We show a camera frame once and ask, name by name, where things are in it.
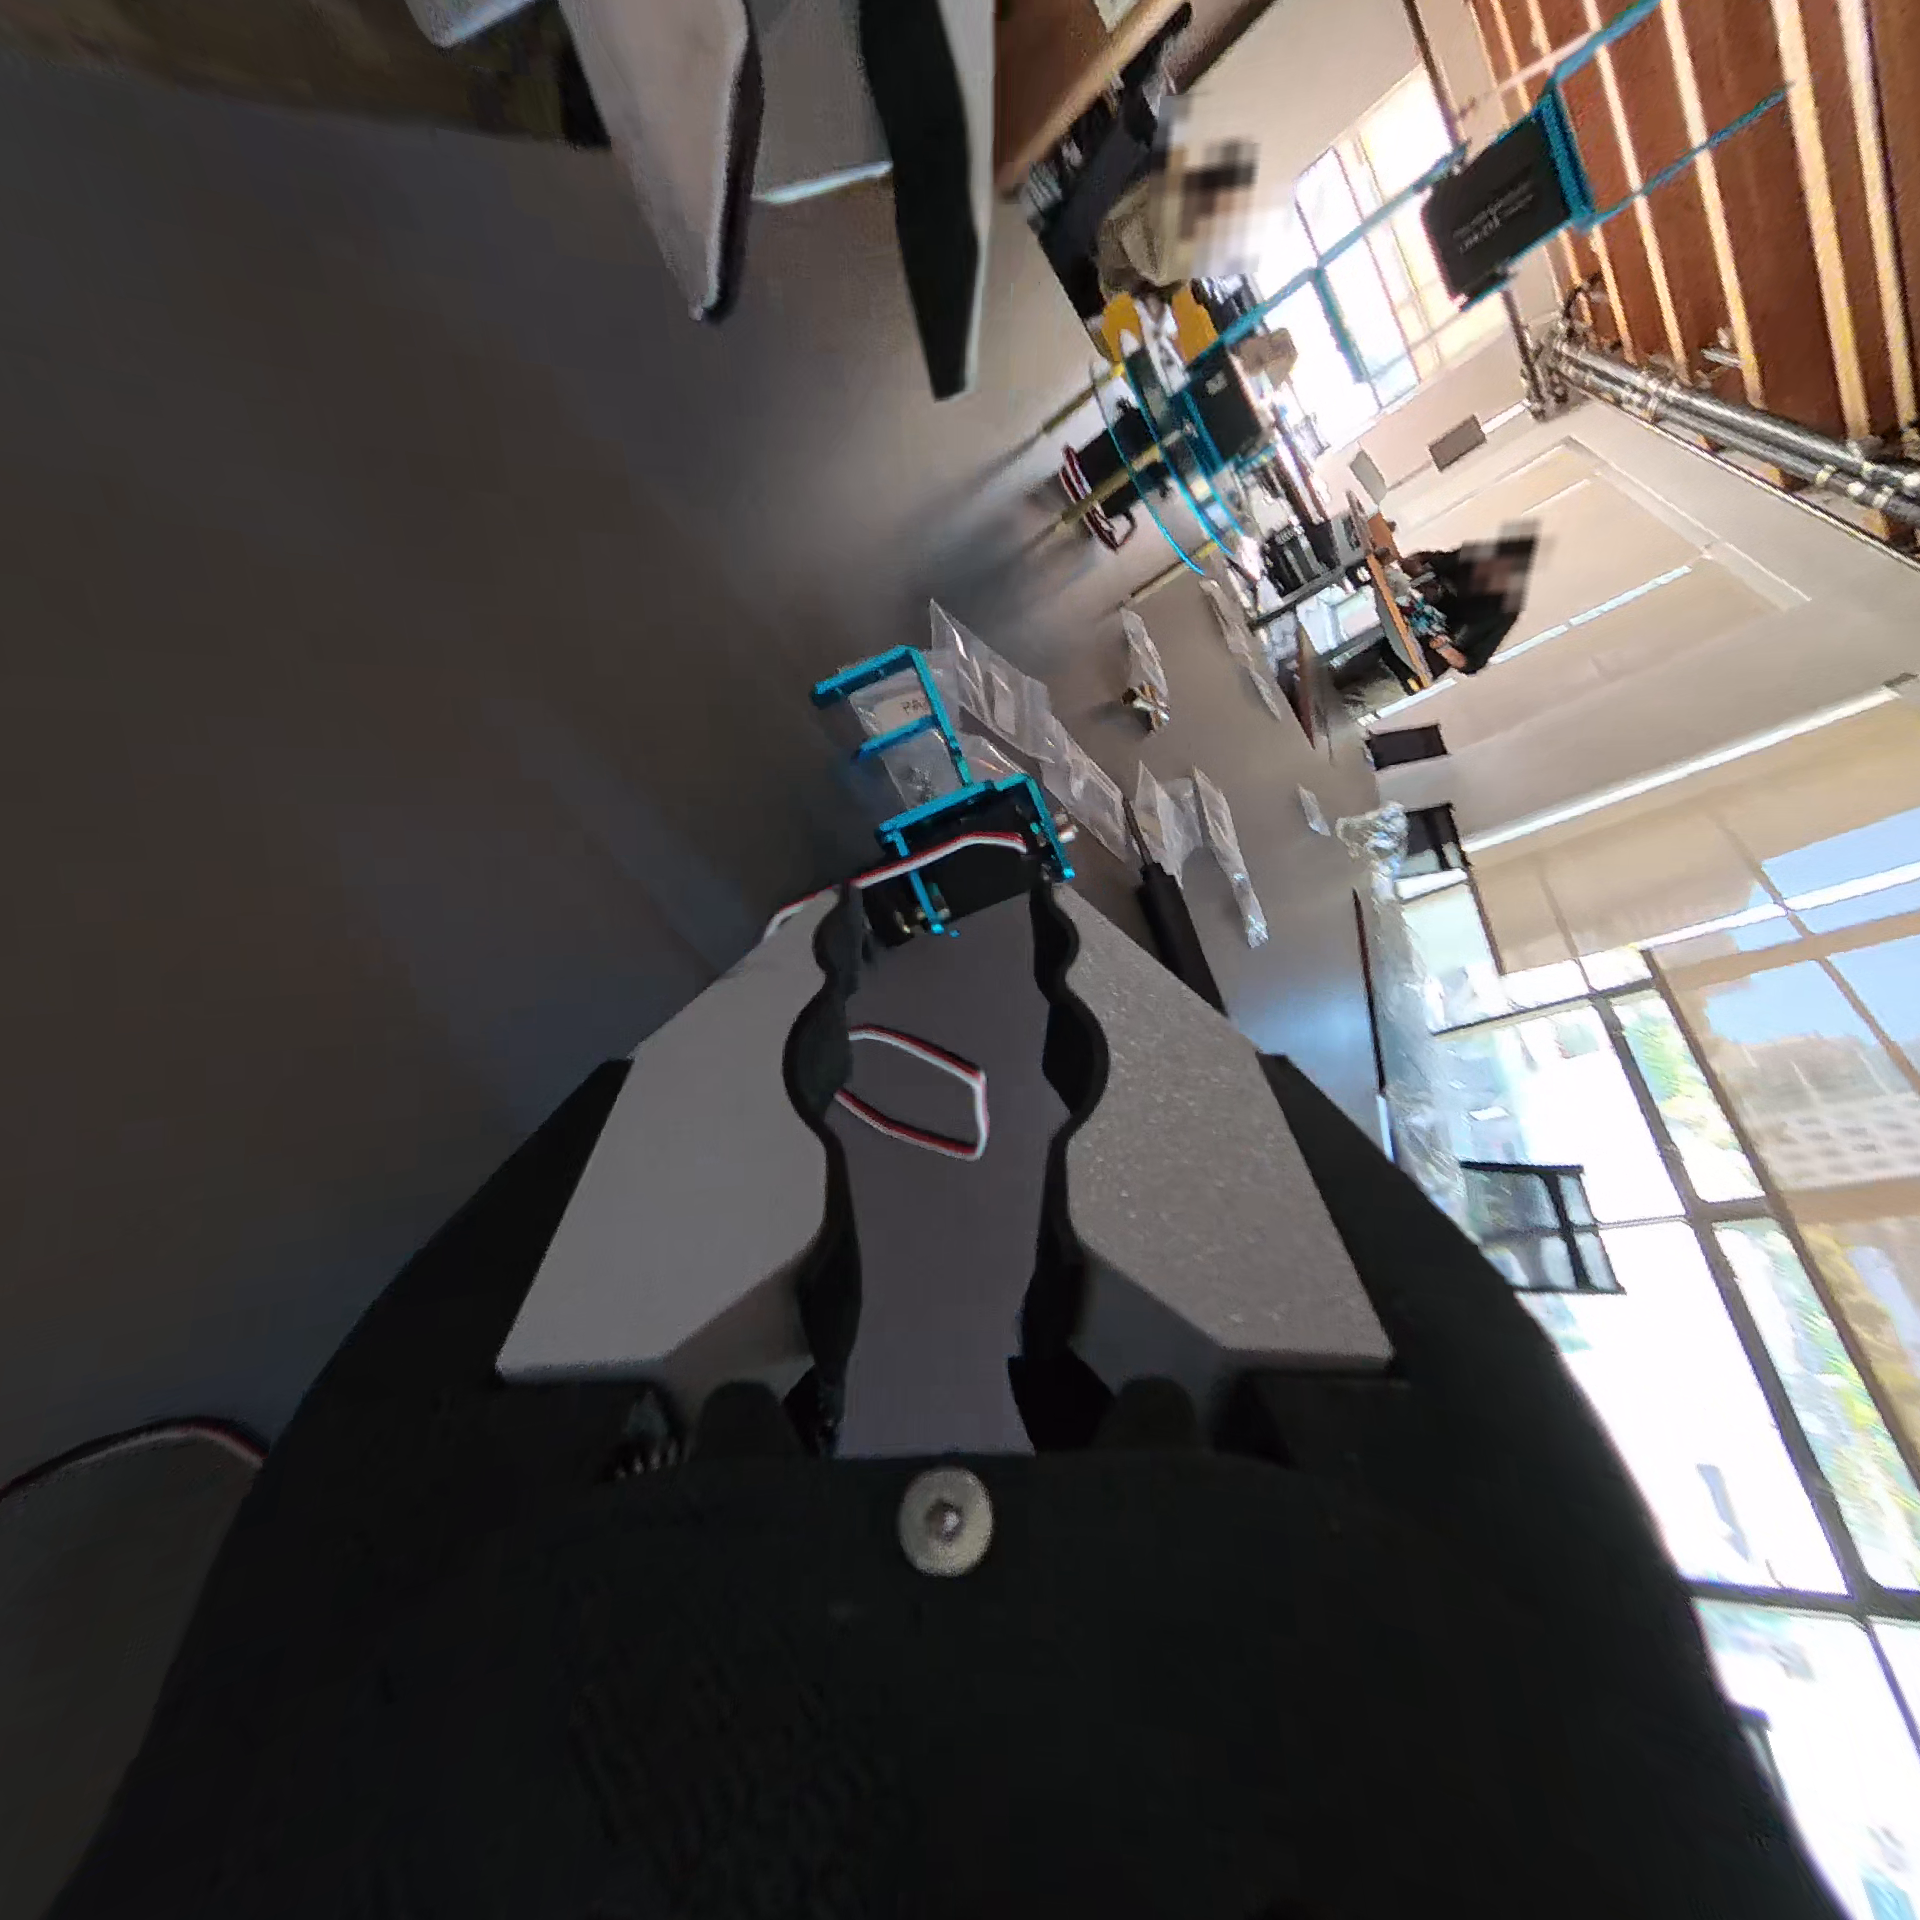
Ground servo with blue bracket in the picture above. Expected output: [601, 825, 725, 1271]
[814, 642, 1086, 952]

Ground wooden table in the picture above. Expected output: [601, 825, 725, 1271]
[997, 0, 1277, 196]

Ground red white black servo cable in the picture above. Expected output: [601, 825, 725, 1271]
[0, 839, 1040, 1501]

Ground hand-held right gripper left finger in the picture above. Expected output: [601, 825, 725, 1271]
[496, 884, 873, 1453]

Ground dark grey desk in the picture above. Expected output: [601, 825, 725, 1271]
[0, 47, 1404, 1920]

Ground long clear screw bag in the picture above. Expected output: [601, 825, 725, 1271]
[1190, 768, 1274, 946]

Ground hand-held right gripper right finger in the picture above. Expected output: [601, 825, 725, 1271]
[1008, 882, 1402, 1449]

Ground yellow box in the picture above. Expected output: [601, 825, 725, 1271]
[1100, 287, 1216, 369]

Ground metal ceiling pipes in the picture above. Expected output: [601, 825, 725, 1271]
[1529, 323, 1920, 529]

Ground white roller blind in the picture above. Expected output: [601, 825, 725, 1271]
[1462, 682, 1920, 977]

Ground black screwdriver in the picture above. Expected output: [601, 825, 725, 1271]
[1118, 795, 1228, 1010]

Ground crumpled clear plastic film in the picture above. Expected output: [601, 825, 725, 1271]
[1333, 800, 1466, 1216]

